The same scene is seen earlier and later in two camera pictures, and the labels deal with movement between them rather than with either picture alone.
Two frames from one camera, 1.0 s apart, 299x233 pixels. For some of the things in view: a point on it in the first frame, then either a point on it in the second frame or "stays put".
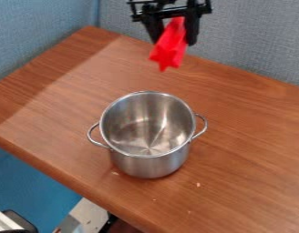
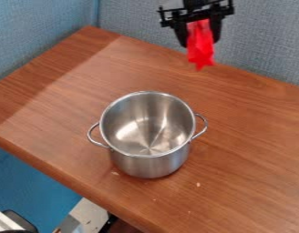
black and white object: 8,222 stays put
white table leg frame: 87,218 stays put
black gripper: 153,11 to 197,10
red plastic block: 170,51 to 200,37
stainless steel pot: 148,128 stays put
